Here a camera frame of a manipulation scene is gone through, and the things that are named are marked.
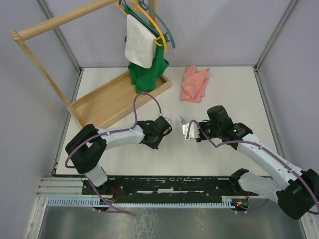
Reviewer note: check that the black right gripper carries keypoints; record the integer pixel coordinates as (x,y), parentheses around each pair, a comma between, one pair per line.
(201,137)

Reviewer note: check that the yellow hanger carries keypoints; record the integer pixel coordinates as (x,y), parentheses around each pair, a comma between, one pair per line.
(140,6)

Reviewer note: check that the wooden clothes rack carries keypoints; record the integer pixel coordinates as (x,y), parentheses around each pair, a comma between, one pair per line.
(105,104)

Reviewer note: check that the grey-blue hanger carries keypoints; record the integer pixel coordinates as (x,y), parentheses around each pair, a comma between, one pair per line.
(162,25)

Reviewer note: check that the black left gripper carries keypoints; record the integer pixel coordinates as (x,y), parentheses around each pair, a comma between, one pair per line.
(155,145)

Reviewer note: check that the green shirt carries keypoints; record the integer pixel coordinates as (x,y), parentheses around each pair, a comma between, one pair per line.
(144,79)

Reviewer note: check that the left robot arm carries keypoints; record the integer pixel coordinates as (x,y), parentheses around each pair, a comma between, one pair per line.
(86,149)

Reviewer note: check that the aluminium frame rail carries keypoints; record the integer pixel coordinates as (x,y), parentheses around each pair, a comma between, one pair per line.
(48,14)

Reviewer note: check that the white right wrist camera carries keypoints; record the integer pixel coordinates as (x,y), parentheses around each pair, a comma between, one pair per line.
(190,131)

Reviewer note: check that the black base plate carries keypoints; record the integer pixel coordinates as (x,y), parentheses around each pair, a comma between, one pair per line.
(170,189)

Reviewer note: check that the white towel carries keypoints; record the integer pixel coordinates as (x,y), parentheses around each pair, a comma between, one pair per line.
(140,47)

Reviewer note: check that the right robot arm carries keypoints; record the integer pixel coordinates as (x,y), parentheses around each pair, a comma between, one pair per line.
(295,190)

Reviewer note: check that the pink cloth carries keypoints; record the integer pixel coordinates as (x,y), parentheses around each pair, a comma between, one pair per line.
(194,84)

